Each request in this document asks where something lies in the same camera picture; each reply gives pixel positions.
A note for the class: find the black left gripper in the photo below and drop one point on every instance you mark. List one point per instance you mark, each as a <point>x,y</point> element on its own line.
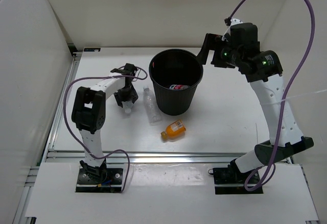
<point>132,96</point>

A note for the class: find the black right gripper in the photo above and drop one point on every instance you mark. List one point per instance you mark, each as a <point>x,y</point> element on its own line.
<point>211,43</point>

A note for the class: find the clear bottle white cap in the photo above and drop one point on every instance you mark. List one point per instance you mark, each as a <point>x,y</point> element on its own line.
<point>127,106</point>

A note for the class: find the clear bottle red label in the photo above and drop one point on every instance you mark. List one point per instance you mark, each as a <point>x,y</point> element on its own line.
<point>178,87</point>

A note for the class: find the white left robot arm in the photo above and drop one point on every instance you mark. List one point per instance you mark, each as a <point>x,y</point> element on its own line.
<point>89,112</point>

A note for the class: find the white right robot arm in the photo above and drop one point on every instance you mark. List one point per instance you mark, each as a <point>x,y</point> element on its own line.
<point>239,48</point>

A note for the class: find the black ribbed waste bin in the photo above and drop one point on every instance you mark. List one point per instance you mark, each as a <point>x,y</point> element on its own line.
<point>174,66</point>

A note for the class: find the clear unlabelled plastic bottle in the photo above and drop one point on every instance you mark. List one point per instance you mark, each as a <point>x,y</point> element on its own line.
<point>152,110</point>

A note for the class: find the orange juice bottle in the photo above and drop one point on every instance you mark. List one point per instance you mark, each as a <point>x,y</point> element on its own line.
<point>173,131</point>

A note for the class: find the white front board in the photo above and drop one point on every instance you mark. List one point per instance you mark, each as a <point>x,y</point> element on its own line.
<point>161,193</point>

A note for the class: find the left aluminium frame rail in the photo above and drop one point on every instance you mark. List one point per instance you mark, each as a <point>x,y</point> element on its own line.
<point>56,122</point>

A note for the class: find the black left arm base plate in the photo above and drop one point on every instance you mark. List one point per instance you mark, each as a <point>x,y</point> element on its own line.
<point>111,181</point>

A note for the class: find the aluminium table edge rail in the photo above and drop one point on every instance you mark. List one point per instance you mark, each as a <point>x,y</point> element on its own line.
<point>149,157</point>

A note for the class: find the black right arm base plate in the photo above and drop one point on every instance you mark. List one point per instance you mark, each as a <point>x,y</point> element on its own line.
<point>228,183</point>

